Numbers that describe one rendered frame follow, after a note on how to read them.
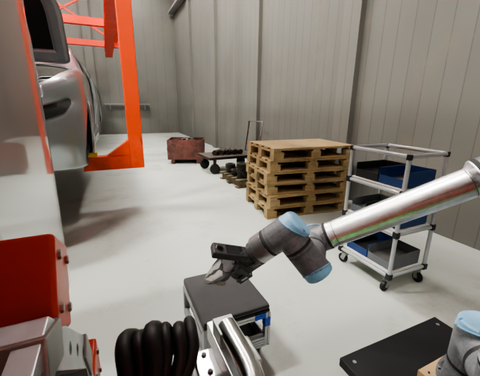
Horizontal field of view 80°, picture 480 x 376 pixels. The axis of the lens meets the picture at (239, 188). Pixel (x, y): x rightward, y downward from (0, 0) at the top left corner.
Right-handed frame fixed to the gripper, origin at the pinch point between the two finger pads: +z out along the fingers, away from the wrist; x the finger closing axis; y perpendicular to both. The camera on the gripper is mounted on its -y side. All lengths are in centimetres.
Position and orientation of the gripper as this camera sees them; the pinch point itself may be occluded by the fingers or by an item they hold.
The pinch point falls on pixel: (205, 279)
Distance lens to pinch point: 99.8
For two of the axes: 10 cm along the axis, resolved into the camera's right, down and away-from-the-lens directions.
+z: -7.5, 5.8, 3.1
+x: -1.3, -6.0, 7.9
